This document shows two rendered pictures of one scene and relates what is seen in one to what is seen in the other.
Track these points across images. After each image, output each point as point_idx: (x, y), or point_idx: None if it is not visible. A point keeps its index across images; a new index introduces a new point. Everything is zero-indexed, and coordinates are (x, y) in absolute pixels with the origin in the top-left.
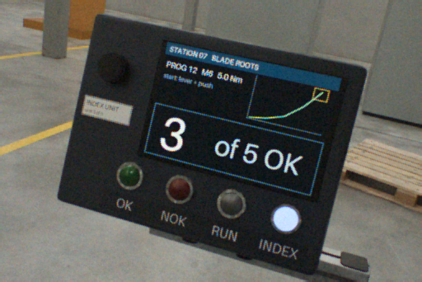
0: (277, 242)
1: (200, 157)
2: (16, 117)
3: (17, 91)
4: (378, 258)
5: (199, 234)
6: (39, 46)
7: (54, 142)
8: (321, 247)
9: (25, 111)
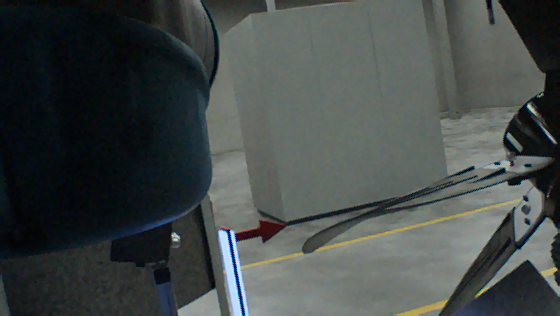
0: (108, 246)
1: None
2: (530, 255)
3: (553, 226)
4: None
5: (105, 247)
6: None
7: (553, 280)
8: (111, 247)
9: (544, 248)
